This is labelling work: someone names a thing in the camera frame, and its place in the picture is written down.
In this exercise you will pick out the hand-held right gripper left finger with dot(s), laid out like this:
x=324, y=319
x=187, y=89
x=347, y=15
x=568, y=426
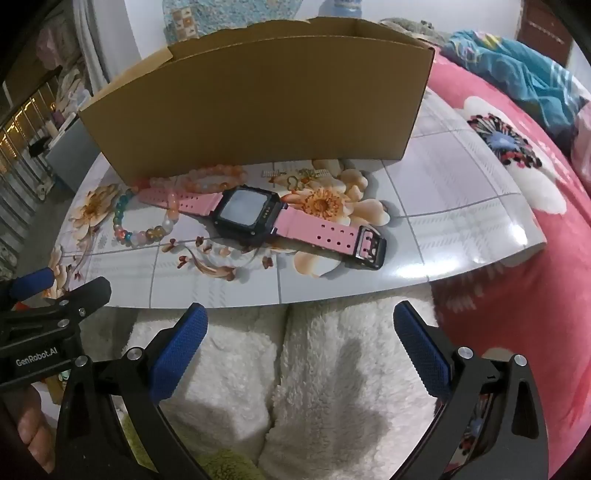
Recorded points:
x=180, y=355

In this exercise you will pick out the pale cloth pile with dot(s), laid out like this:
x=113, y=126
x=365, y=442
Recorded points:
x=64, y=55

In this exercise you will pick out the grey plush cloth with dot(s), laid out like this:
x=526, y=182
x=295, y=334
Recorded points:
x=411, y=30

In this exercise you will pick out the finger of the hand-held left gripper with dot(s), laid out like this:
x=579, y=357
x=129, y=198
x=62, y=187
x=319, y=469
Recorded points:
x=87, y=293
x=32, y=280

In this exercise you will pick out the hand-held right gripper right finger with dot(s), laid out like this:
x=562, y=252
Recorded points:
x=422, y=350

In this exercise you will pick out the metal railing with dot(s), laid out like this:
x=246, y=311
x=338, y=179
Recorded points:
x=23, y=138

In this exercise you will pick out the red floral blanket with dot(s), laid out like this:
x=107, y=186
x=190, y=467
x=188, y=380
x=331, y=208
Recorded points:
x=508, y=300

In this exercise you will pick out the brown wooden door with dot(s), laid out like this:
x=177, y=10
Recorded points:
x=542, y=37

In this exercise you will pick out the pink cloth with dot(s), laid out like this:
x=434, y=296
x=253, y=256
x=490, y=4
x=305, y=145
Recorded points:
x=582, y=138

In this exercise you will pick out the blue water bottle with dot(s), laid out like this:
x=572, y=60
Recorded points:
x=344, y=9

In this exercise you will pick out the grey cabinet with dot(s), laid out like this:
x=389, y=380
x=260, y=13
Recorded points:
x=69, y=157

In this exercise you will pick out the blue patterned quilt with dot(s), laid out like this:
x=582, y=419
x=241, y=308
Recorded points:
x=517, y=69

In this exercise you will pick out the teal floral cloth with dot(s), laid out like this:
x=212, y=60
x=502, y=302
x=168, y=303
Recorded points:
x=221, y=14

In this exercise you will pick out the person's left hand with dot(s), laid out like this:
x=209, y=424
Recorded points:
x=34, y=429

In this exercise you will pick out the brown cardboard box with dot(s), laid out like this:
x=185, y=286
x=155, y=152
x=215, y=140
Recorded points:
x=254, y=115

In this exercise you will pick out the white and green fluffy blanket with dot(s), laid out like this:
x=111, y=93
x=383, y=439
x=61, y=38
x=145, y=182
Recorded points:
x=323, y=369

